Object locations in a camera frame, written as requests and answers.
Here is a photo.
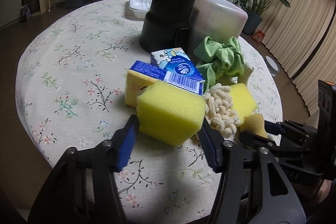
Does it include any red box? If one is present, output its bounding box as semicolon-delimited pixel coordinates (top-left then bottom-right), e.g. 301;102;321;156
251;29;266;43

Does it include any green cloth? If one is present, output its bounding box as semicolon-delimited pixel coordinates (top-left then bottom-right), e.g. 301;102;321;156
196;36;245;90

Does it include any large yellow sponge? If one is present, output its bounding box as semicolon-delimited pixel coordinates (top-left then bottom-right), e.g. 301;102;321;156
136;80;206;147

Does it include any blue cartoon tissue pack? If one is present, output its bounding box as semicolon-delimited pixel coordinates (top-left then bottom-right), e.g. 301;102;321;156
150;47;206;83

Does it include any white plastic tray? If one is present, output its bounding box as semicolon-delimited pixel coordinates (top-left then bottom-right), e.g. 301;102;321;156
129;0;154;20

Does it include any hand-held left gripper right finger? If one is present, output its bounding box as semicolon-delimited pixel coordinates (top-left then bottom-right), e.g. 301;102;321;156
197;120;307;224

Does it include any cream chenille cloth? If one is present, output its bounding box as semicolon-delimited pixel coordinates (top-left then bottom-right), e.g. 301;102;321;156
203;83;242;140

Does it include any cream printed sponge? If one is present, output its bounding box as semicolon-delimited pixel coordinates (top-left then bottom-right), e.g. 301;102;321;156
124;69;158;107

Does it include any beige curtain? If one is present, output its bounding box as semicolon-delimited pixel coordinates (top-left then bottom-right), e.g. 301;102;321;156
260;0;336;115

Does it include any teardrop golden sponge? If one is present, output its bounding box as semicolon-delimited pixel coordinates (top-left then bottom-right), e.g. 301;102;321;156
239;113;269;139

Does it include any green-white knitted cloth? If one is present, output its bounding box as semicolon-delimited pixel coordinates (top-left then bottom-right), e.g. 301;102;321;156
237;63;254;85

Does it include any blue yellow box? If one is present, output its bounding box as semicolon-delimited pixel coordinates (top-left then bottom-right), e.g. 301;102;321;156
130;60;205;96

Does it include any translucent grey container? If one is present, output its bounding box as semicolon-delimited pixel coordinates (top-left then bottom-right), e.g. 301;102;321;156
188;0;249;62

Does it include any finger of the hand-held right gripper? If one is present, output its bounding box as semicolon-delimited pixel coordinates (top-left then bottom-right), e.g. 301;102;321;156
264;119;319;139
238;131;310;163

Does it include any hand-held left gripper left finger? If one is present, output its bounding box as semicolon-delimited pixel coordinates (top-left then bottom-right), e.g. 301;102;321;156
28;114;141;224

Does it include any white cupboard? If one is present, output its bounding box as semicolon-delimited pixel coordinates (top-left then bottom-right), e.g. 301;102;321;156
0;0;23;29

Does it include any blue bag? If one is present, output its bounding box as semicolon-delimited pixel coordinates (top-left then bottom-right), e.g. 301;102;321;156
20;4;32;22

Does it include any small yellow sponge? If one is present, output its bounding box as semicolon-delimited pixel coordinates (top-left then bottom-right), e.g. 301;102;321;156
228;83;259;122

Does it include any black container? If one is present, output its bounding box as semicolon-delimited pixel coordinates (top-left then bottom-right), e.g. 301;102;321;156
139;0;197;52

